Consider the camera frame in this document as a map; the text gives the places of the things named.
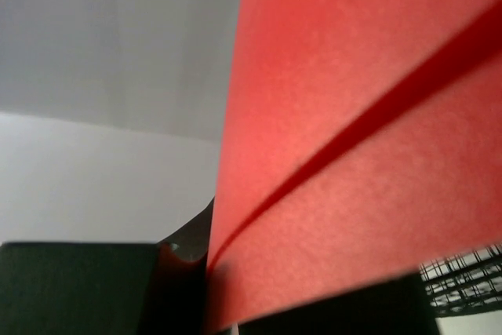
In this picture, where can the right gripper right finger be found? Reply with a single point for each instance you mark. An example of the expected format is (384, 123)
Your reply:
(398, 306)

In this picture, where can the black wire mesh organizer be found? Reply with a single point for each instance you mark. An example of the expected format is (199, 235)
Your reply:
(464, 284)

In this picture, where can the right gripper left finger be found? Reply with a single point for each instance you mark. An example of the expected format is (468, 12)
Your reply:
(107, 288)

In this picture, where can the red paper folder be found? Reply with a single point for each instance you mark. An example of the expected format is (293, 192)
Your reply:
(362, 138)

